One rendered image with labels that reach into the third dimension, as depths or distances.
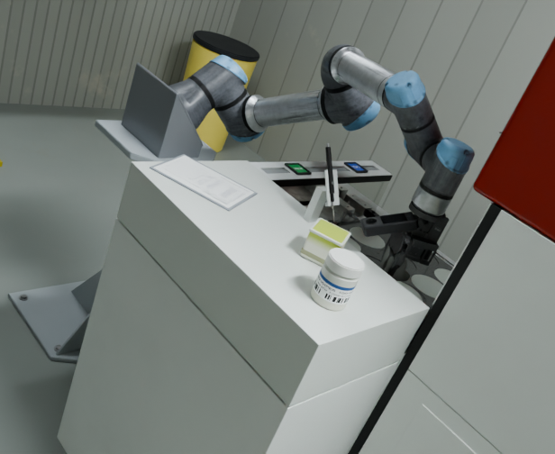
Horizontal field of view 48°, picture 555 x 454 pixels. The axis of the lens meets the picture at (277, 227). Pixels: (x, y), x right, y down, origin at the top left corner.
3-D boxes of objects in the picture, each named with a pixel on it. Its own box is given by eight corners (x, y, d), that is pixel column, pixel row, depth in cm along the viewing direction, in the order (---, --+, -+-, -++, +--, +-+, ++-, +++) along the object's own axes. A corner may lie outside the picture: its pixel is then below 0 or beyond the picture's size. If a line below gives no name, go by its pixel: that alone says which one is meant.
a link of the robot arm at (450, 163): (465, 140, 132) (485, 157, 125) (441, 185, 137) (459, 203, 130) (434, 131, 129) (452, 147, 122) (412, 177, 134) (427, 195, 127)
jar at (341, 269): (352, 307, 117) (372, 267, 113) (328, 314, 112) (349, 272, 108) (327, 286, 121) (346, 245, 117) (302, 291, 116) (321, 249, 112)
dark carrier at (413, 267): (483, 293, 160) (485, 291, 160) (410, 318, 136) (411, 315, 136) (386, 221, 179) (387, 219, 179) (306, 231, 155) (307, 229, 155)
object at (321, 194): (329, 230, 143) (351, 179, 137) (317, 231, 140) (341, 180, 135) (311, 215, 146) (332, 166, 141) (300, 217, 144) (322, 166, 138)
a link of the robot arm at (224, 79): (184, 72, 190) (218, 47, 193) (206, 108, 197) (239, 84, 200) (200, 77, 180) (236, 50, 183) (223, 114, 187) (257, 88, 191)
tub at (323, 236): (340, 258, 132) (351, 232, 129) (330, 272, 126) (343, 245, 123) (308, 242, 134) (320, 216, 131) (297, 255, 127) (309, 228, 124)
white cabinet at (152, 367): (398, 496, 213) (520, 311, 178) (166, 658, 145) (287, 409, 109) (280, 370, 249) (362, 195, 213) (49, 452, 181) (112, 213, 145)
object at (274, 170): (375, 212, 203) (393, 175, 197) (250, 226, 164) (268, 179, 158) (355, 197, 208) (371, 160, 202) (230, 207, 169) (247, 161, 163)
